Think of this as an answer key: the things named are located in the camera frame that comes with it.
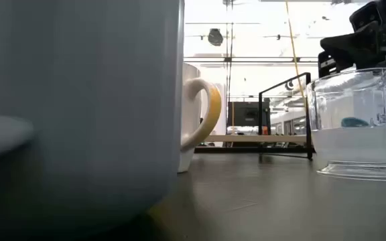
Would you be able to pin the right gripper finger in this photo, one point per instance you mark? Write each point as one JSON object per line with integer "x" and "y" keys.
{"x": 350, "y": 50}
{"x": 327, "y": 65}

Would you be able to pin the small clear glass cup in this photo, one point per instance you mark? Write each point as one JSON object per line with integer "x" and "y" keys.
{"x": 347, "y": 147}

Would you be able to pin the orange mug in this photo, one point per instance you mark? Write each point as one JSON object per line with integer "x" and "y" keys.
{"x": 189, "y": 117}

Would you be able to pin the large grey ceramic mug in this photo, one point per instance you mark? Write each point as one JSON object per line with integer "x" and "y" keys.
{"x": 96, "y": 100}

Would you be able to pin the wooden cutting board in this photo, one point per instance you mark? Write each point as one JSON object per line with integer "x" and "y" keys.
{"x": 253, "y": 138}

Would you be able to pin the black round ceiling fixture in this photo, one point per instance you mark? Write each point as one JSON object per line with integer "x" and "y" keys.
{"x": 215, "y": 37}

